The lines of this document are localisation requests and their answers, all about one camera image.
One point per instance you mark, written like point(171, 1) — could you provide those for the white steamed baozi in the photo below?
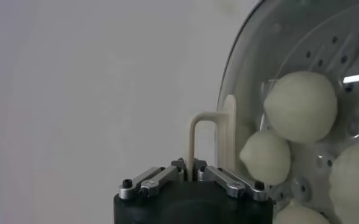
point(354, 185)
point(264, 158)
point(301, 214)
point(301, 106)

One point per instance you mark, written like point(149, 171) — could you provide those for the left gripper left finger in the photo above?
point(154, 181)

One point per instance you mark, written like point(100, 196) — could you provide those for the perforated steel steamer basket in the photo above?
point(350, 39)

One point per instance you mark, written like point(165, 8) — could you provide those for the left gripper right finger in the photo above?
point(231, 184)

